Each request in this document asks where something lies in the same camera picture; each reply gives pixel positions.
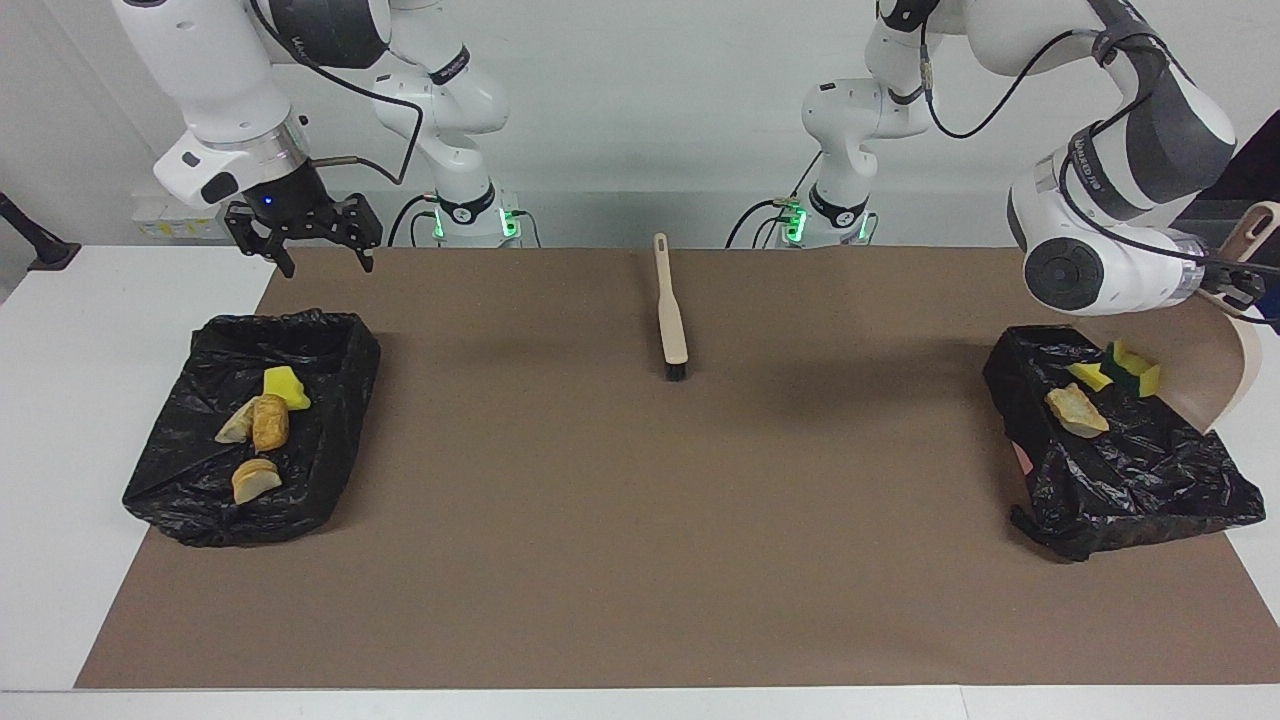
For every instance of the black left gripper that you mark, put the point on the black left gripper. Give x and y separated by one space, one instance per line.
1230 283

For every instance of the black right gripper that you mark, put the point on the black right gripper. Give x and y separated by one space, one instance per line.
295 205

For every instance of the beige plastic dustpan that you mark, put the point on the beige plastic dustpan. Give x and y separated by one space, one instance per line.
1215 380

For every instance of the green and yellow sponge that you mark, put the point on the green and yellow sponge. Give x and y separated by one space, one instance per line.
1135 372

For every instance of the large yellow sponge piece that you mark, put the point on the large yellow sponge piece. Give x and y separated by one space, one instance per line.
285 388

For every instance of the small yellow sponge piece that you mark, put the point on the small yellow sponge piece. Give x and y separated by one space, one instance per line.
1090 377

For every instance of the croissant piece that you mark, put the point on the croissant piece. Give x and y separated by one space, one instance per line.
237 427
1076 412
255 481

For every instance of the brown bread roll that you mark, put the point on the brown bread roll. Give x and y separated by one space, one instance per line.
270 424

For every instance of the beige brush black bristles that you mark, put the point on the beige brush black bristles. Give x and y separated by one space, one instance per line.
672 330

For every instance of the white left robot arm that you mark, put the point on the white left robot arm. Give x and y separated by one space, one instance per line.
1130 260

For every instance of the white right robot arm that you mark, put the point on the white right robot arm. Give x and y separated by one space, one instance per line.
210 70

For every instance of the black bag lined bin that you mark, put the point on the black bag lined bin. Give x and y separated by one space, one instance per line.
190 500
1130 480

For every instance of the dark background panel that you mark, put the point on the dark background panel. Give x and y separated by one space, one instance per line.
1262 160

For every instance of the white box on table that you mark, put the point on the white box on table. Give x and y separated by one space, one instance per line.
160 228

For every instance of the black stand base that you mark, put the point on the black stand base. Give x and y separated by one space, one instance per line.
40 246

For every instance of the brown table mat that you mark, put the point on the brown table mat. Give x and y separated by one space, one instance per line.
500 600

